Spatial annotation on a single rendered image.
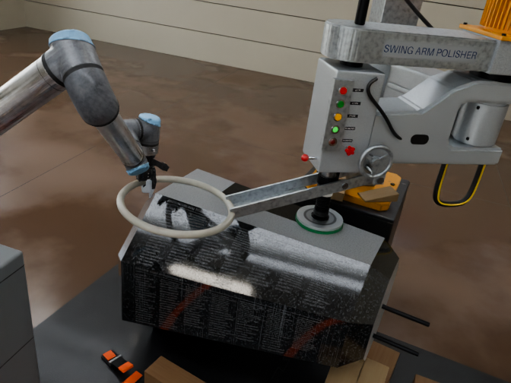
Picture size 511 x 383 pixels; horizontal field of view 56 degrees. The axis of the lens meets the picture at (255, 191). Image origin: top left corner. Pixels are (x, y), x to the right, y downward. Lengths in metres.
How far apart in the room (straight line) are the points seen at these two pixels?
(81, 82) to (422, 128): 1.33
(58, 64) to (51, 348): 1.69
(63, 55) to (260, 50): 7.13
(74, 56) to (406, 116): 1.26
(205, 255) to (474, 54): 1.36
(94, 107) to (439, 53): 1.26
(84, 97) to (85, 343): 1.64
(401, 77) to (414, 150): 0.53
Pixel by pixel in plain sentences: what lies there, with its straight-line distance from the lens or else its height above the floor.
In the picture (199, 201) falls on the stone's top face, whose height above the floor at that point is 0.87.
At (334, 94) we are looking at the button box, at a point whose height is 1.50.
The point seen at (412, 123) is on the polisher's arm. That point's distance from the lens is 2.05.
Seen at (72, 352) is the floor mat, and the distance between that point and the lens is 2.73.
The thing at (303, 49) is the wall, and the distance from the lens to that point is 8.27.
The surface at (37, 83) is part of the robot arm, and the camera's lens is 1.52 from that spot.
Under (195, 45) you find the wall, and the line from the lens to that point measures 8.92.
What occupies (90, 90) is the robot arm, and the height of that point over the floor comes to 1.55.
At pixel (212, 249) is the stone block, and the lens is 2.12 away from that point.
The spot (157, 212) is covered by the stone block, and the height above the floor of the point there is 0.81.
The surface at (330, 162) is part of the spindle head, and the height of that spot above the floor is 1.22.
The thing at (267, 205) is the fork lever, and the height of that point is 0.99.
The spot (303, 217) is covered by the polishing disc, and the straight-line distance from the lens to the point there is 2.16.
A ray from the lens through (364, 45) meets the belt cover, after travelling 1.84.
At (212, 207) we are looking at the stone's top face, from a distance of 2.20.
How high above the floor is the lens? 1.96
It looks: 27 degrees down
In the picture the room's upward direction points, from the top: 7 degrees clockwise
